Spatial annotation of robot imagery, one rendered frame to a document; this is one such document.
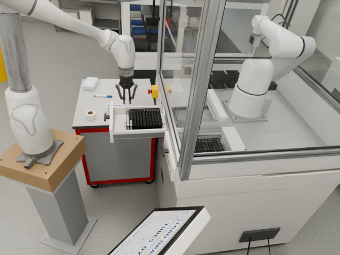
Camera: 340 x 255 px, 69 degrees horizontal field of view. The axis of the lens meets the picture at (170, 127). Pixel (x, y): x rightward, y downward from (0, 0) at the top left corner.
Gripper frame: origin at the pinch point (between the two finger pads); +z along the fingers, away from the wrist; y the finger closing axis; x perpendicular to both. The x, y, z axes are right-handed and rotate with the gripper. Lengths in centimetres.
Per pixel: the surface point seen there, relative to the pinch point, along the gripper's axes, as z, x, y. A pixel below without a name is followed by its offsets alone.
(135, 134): 12.2, -15.2, 4.0
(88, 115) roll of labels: 18.7, 13.4, -26.2
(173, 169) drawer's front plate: 6, -48, 21
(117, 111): 12.2, 9.0, -6.5
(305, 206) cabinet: 41, -57, 107
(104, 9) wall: 66, 421, -35
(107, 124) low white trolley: 22.7, 7.8, -14.2
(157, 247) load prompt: -17, -96, 7
